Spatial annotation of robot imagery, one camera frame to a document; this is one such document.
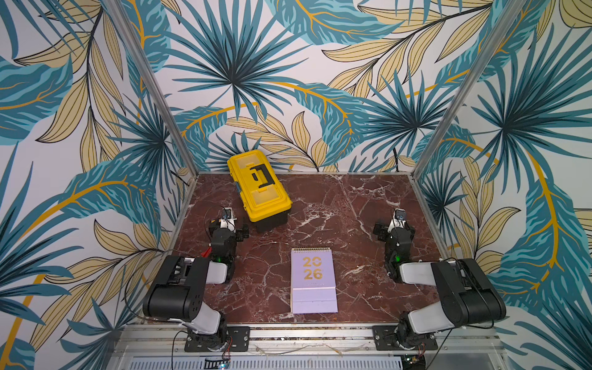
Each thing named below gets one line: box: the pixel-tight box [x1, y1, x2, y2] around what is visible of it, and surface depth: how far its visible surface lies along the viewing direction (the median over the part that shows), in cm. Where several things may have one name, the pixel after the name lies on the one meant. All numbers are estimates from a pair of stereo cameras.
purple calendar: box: [289, 247, 339, 315], surface depth 81 cm
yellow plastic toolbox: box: [227, 149, 293, 233], surface depth 92 cm
